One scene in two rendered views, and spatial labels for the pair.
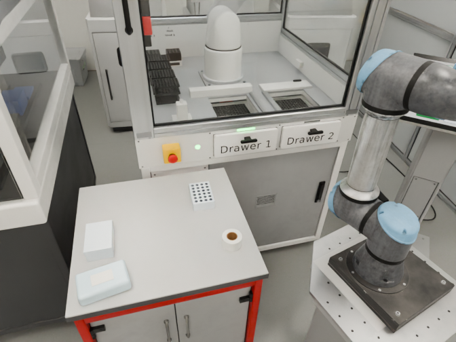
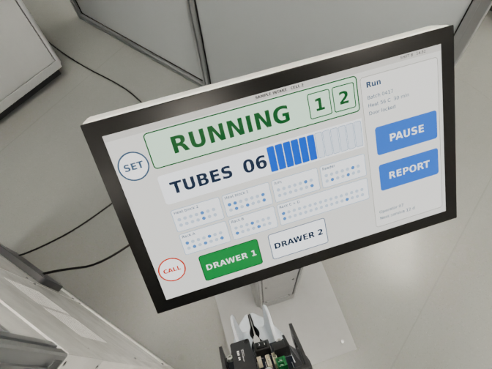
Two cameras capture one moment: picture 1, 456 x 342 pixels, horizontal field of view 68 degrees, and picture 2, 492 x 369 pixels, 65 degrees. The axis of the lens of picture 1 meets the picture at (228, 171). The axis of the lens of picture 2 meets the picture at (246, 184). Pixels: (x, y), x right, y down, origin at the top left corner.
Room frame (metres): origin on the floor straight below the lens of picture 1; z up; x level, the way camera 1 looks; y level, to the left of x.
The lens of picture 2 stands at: (1.19, -0.80, 1.58)
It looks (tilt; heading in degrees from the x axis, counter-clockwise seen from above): 63 degrees down; 323
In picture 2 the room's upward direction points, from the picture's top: 6 degrees counter-clockwise
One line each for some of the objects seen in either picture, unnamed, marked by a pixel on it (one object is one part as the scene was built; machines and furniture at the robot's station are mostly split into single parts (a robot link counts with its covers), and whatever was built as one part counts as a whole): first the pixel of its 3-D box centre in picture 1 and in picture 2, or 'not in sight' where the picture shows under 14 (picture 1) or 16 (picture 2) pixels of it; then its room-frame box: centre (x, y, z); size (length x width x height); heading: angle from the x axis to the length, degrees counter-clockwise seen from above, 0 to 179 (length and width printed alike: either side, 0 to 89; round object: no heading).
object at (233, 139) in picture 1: (245, 142); not in sight; (1.26, -0.07, 0.87); 0.29 x 0.02 x 0.11; 106
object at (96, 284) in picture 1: (103, 281); not in sight; (0.60, 0.37, 0.78); 0.15 x 0.10 x 0.04; 116
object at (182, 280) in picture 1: (170, 284); not in sight; (0.86, 0.23, 0.38); 0.62 x 0.58 x 0.76; 106
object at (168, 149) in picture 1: (172, 153); not in sight; (1.15, 0.24, 0.88); 0.07 x 0.05 x 0.07; 106
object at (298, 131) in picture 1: (310, 134); not in sight; (1.35, -0.38, 0.87); 0.29 x 0.02 x 0.11; 106
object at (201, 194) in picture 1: (201, 195); not in sight; (1.01, 0.10, 0.78); 0.12 x 0.08 x 0.04; 15
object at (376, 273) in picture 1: (381, 257); not in sight; (0.68, -0.49, 0.85); 0.15 x 0.15 x 0.10
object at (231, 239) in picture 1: (231, 239); not in sight; (0.78, -0.02, 0.78); 0.07 x 0.07 x 0.04
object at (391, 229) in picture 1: (391, 229); not in sight; (0.69, -0.48, 0.96); 0.13 x 0.12 x 0.14; 38
